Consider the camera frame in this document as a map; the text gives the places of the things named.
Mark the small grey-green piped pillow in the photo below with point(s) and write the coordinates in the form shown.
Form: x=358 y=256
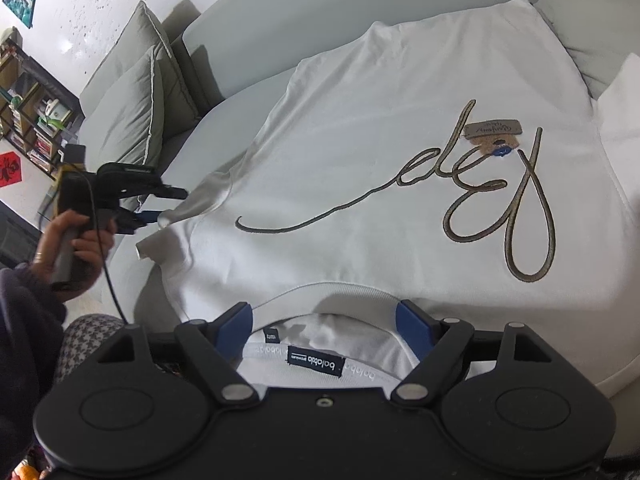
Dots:
x=131 y=110

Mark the brown hang tag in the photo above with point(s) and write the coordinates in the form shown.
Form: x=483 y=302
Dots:
x=492 y=132

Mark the white cushion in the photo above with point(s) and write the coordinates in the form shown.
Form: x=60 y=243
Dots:
x=590 y=20

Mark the grey sofa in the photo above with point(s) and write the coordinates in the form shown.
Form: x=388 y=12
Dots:
x=240 y=35

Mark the black bookshelf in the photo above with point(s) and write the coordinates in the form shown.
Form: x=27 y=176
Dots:
x=35 y=110

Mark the red paper wall decoration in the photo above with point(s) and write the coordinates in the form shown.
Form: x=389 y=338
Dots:
x=7 y=167

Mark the white cloth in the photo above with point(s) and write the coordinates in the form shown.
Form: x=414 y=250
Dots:
x=622 y=120

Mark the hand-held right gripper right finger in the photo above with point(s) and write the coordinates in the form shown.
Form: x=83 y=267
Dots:
x=414 y=329

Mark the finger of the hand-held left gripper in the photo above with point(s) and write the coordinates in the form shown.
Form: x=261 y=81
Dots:
x=145 y=218
x=160 y=192

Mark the large grey-green piped pillow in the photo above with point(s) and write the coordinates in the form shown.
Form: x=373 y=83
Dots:
x=150 y=45

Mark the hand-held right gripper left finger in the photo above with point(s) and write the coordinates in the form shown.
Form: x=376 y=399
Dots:
x=239 y=324

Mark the person's left forearm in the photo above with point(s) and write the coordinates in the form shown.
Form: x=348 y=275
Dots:
x=22 y=350

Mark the white sweatshirt with embroidered script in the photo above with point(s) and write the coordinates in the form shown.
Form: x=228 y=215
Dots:
x=390 y=185

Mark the person's houndstooth trouser leg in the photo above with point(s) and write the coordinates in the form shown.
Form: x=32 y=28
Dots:
x=85 y=347

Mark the person's left hand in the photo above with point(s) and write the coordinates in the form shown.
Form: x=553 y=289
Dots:
x=85 y=250

